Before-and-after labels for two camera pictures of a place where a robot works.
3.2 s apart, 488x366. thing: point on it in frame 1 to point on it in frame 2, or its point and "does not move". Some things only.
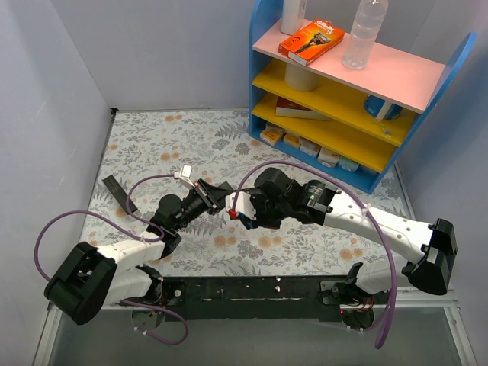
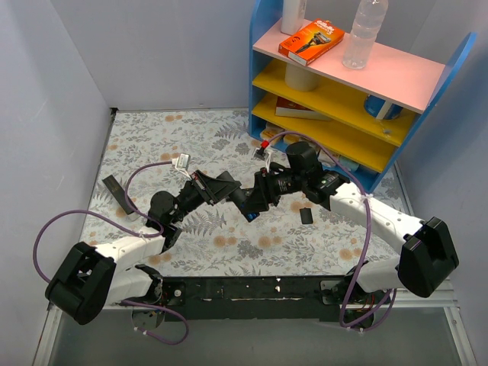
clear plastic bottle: [365, 29] does not move
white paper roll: [300, 79] does not move
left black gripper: [208, 197] to [202, 188]
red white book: [285, 107] does not move
